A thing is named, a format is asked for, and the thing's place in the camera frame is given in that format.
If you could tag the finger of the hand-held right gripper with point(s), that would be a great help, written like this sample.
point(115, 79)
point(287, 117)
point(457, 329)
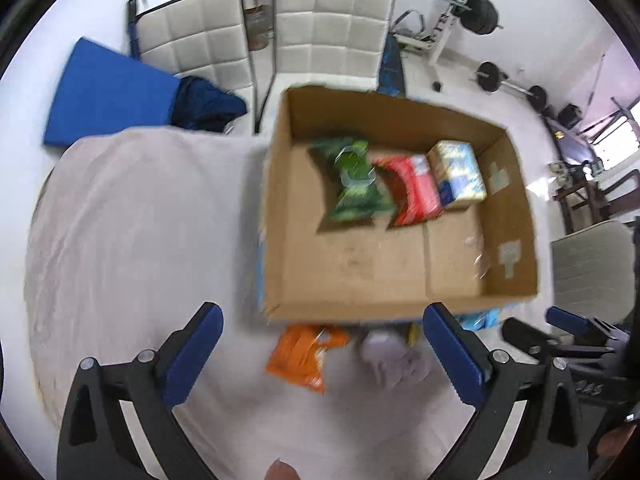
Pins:
point(525, 336)
point(567, 320)

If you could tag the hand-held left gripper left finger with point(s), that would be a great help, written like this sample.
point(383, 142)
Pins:
point(194, 357)

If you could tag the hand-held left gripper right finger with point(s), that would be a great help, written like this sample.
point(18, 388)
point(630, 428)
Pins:
point(455, 357)

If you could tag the pale purple soft packet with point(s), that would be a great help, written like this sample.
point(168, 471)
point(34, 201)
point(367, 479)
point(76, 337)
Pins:
point(395, 362)

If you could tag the orange snack packet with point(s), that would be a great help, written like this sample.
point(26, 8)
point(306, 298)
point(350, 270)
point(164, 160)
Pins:
point(297, 360)

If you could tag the brown cardboard box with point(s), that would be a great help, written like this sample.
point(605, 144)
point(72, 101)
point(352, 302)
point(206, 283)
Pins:
point(360, 265)

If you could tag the red soft packet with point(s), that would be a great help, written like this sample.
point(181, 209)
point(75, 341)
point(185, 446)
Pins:
point(412, 190)

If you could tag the person's right hand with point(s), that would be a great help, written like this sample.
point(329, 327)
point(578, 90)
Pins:
point(612, 447)

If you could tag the person's left hand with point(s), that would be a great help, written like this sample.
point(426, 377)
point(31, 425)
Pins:
point(280, 471)

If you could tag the light blue packet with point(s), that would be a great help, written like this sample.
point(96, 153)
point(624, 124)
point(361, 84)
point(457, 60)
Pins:
point(480, 320)

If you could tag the beige mesh chair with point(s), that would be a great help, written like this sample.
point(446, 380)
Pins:
point(592, 265)

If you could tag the dark wooden furniture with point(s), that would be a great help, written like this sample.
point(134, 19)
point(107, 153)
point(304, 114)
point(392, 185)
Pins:
point(585, 190)

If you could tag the pale pink tablecloth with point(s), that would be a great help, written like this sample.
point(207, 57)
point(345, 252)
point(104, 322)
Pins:
point(140, 235)

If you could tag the yellow and blue packet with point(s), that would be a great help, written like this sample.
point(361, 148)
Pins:
point(459, 175)

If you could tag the bright window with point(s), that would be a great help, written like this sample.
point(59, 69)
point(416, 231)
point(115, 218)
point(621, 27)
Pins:
point(620, 142)

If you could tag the green snack packet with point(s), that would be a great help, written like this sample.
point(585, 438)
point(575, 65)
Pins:
point(355, 195)

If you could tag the dark blue cloth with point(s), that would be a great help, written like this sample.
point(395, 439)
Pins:
point(207, 105)

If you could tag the black barbell on floor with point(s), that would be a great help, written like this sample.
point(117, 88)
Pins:
point(490, 76)

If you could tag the blue foam mat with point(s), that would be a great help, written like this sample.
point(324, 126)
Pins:
point(110, 92)

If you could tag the blue printed bag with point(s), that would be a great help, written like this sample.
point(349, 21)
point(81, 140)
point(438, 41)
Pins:
point(391, 67)

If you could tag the white quilted chair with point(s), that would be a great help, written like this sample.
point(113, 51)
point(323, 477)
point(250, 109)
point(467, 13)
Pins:
point(325, 30)
point(200, 45)

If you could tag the white weight bench rack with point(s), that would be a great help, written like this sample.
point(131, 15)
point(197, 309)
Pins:
point(445, 30)

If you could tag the black barbell on rack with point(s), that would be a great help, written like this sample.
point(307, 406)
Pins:
point(481, 14)

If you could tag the blue stick with silver cap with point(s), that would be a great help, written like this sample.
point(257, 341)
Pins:
point(133, 30)

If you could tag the brown glass jar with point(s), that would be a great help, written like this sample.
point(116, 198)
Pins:
point(258, 27)

